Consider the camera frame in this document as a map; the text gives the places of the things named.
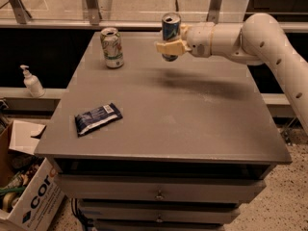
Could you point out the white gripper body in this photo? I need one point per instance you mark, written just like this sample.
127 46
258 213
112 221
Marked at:
198 38

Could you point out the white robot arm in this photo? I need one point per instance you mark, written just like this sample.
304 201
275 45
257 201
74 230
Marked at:
258 40

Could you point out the blue silver redbull can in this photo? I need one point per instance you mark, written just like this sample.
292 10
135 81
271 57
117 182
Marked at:
171 27

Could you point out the white cardboard box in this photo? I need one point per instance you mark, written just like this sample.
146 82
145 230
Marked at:
30 198

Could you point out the grey drawer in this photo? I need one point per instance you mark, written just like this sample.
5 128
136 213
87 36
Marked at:
158 212
160 189

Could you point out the green white 7up can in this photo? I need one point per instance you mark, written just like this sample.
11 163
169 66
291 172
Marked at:
111 45

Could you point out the grey drawer cabinet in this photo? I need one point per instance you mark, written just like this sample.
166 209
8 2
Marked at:
192 118

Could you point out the dark blue snack packet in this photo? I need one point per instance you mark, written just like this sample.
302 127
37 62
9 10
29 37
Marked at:
96 118

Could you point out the top grey drawer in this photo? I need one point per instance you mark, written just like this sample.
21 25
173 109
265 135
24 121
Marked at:
160 189

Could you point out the white pump dispenser bottle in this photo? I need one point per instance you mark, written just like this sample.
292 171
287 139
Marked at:
32 82

